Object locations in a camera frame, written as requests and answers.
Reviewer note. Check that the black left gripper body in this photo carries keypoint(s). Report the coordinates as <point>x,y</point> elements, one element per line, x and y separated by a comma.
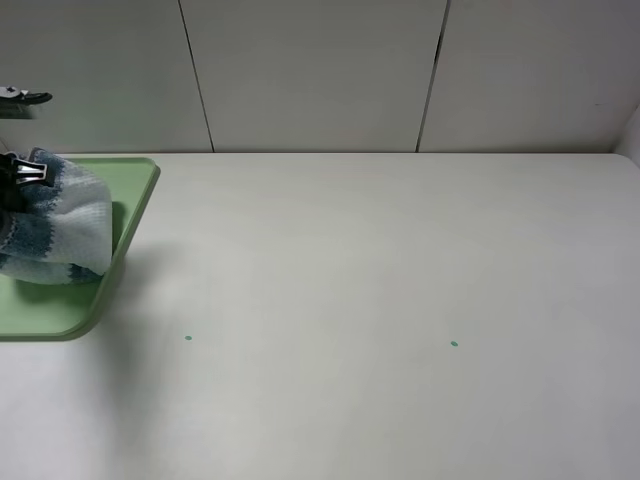
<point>11,198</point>

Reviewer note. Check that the blue white striped towel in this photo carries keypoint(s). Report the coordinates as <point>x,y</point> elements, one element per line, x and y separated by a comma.
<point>64,234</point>

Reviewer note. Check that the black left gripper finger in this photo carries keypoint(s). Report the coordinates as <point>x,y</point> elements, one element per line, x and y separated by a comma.
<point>27,173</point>

